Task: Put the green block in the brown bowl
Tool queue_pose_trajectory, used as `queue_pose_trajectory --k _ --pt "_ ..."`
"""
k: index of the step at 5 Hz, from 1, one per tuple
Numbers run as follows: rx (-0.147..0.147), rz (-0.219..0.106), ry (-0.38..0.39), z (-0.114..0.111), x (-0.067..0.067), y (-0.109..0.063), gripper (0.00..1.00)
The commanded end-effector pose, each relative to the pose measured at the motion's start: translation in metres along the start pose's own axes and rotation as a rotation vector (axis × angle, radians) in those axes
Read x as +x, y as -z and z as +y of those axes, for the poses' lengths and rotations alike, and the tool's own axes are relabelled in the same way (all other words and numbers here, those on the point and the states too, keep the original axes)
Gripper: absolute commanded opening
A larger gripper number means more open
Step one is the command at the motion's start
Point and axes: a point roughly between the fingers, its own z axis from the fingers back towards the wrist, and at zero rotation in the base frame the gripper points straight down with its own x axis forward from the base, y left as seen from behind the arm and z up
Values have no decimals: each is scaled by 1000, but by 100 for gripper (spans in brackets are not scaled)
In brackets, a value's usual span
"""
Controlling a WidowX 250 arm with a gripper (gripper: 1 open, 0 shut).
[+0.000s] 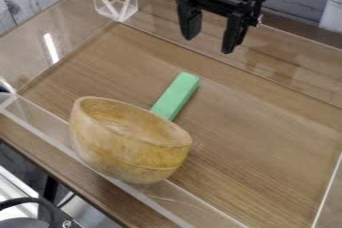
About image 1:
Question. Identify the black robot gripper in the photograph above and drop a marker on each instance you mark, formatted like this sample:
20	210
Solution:
240	9

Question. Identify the green rectangular block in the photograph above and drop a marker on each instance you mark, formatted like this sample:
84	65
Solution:
175	96

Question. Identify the brown wooden bowl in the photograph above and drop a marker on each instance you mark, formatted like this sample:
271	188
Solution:
124	141

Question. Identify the white cylindrical container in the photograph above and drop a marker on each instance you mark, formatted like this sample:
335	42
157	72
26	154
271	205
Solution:
331	16

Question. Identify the black table leg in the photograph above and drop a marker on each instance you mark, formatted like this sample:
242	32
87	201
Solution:
49	190

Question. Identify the clear acrylic corner bracket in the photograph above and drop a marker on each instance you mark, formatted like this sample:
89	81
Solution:
116	10

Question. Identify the clear acrylic tray wall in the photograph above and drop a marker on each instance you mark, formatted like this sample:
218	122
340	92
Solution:
163	198

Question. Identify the black metal bracket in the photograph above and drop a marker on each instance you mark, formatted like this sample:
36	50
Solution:
60	220

